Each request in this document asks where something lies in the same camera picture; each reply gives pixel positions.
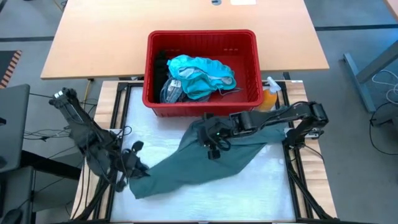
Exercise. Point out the striped hazard floor mat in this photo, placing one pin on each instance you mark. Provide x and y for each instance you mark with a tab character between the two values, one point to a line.
11	70

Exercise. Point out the white paper sheet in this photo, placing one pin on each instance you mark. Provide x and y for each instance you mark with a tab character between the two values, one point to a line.
243	2

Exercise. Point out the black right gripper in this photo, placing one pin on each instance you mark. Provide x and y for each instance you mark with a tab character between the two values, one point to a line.
219	133

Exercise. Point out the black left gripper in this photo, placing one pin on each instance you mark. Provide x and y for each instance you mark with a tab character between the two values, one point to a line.
129	165

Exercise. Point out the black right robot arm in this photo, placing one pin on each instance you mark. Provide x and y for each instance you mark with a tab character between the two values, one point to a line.
280	116

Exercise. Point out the tan wooden desk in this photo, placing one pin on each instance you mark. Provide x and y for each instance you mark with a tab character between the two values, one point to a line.
109	40

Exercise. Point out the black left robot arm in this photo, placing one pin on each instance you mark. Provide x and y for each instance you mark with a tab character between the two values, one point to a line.
81	124

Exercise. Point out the grey striped garment with label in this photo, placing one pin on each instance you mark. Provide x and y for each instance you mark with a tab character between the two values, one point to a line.
172	91

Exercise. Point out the turquoise garment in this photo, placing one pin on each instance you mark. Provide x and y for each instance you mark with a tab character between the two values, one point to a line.
202	84

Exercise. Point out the dark grey cabinet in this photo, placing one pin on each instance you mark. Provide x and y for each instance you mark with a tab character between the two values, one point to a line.
12	124

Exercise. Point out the grey-green trousers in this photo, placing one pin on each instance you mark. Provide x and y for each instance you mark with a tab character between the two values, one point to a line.
186	168

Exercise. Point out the black floor beam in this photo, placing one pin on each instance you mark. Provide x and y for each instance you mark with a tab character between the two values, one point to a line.
49	165

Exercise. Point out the red plastic laundry bin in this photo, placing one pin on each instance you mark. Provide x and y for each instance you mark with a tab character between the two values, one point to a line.
202	109

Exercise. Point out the black garment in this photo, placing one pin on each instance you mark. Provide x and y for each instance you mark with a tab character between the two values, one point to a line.
161	71

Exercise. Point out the orange spray bottle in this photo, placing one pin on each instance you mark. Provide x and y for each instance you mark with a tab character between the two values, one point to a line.
268	99

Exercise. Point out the grey metal desk leg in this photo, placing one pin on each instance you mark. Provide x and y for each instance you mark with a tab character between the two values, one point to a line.
360	81

